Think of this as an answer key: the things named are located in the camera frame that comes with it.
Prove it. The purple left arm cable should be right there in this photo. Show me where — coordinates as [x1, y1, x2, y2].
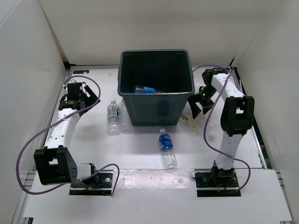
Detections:
[15, 76, 121, 196]

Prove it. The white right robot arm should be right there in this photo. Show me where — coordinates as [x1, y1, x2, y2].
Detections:
[188, 68, 255, 187]

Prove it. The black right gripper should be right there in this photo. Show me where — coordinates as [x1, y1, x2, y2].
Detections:
[186, 85, 217, 119]

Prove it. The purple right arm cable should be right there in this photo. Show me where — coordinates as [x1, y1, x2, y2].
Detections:
[191, 64, 252, 193]

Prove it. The dark green plastic bin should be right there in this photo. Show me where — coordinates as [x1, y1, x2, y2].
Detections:
[117, 49, 194, 126]

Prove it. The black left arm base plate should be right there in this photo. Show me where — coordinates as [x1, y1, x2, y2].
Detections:
[69, 170, 114, 196]

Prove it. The clear bottle apple label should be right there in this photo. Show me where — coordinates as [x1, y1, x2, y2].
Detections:
[181, 104, 216, 140]

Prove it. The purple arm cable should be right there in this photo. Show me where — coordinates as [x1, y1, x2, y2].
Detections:
[15, 76, 121, 196]
[191, 64, 252, 193]

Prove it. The clear bottle dark blue label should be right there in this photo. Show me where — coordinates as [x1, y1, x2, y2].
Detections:
[158, 128, 177, 168]

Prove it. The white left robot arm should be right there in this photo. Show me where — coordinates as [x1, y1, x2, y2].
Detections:
[34, 81, 98, 187]

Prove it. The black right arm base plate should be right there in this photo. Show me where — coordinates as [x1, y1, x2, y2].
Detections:
[190, 170, 241, 197]

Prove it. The clear bottle white blue label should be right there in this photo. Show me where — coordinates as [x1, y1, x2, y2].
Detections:
[107, 99, 120, 136]

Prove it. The clear unlabelled plastic bottle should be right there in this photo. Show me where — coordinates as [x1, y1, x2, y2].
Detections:
[119, 99, 132, 134]

